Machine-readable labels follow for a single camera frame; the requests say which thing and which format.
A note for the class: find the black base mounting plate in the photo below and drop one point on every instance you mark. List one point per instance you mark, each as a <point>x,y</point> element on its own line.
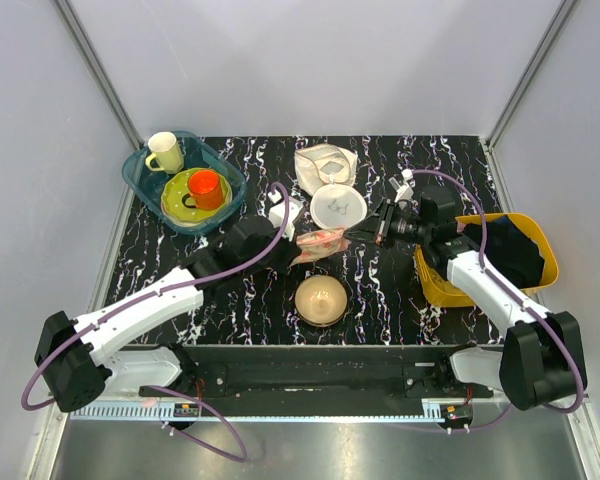
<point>276,380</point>

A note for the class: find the orange mug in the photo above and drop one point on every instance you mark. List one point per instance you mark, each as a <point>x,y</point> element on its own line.
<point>205,191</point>

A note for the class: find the pale yellow mug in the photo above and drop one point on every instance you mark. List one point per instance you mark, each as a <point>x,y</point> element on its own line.
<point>165,154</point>

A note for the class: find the aluminium frame rail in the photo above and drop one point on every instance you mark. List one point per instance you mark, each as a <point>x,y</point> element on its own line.
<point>79,36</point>

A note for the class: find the black clothes in basket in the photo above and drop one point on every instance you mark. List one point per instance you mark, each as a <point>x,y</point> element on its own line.
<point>518,249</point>

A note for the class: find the green dotted plate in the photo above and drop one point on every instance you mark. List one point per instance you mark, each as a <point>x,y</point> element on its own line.
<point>176,188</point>

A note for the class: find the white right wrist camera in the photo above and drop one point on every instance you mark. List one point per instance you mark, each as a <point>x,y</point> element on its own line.
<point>403,186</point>

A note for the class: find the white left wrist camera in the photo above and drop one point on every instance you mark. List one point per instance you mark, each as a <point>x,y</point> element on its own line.
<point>286,212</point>

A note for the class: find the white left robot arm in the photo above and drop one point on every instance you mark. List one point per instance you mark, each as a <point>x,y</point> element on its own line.
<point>84,357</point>

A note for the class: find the cream mesh laundry bag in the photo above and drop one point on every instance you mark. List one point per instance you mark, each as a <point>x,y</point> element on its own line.
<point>324,164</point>

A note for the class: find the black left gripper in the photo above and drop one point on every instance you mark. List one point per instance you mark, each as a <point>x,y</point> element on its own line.
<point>290,252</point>

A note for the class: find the round white mesh laundry bag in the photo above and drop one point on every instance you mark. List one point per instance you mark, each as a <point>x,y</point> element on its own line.
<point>337,206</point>

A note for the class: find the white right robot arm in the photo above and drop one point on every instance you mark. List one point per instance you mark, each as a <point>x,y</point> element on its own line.
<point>542,359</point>

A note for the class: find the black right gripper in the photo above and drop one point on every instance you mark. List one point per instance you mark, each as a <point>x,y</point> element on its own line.
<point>377,229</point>

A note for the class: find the beige bowl with brown rim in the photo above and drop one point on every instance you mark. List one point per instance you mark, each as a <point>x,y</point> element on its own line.
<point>321,300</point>

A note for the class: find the yellow plastic basket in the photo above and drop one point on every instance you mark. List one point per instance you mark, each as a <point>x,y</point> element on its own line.
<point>440,292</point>

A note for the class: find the pink floral mesh laundry bag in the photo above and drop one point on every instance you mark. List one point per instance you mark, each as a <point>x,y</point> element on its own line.
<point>320,244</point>

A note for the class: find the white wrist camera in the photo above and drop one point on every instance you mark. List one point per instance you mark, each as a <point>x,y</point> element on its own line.
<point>403,186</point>
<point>286,212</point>

